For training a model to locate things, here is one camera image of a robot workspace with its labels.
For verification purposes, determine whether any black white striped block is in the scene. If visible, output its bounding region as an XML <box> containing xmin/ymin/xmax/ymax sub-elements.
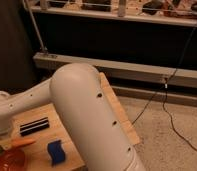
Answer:
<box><xmin>20</xmin><ymin>117</ymin><xmax>50</xmax><ymax>137</ymax></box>

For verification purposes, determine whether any grey metal pole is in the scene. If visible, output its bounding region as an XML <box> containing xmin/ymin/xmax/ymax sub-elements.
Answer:
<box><xmin>24</xmin><ymin>0</ymin><xmax>47</xmax><ymax>54</ymax></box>

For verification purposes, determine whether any orange carrot-like pepper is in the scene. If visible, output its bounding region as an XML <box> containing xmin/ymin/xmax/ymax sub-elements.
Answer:
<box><xmin>0</xmin><ymin>138</ymin><xmax>36</xmax><ymax>154</ymax></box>

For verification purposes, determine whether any black cable on floor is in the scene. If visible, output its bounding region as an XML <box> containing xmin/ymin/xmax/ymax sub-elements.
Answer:
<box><xmin>131</xmin><ymin>19</ymin><xmax>197</xmax><ymax>171</ymax></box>

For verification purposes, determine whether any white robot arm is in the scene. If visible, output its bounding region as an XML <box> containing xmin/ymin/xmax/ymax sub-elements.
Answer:
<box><xmin>0</xmin><ymin>63</ymin><xmax>146</xmax><ymax>171</ymax></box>

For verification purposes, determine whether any blue sponge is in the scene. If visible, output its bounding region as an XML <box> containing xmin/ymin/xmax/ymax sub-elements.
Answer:
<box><xmin>47</xmin><ymin>140</ymin><xmax>66</xmax><ymax>166</ymax></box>

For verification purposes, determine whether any cluttered wooden shelf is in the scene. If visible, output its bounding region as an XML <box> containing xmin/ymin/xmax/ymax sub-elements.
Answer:
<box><xmin>22</xmin><ymin>0</ymin><xmax>197</xmax><ymax>27</ymax></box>

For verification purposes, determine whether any orange ceramic bowl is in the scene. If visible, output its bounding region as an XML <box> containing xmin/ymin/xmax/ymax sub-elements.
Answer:
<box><xmin>0</xmin><ymin>148</ymin><xmax>27</xmax><ymax>171</ymax></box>

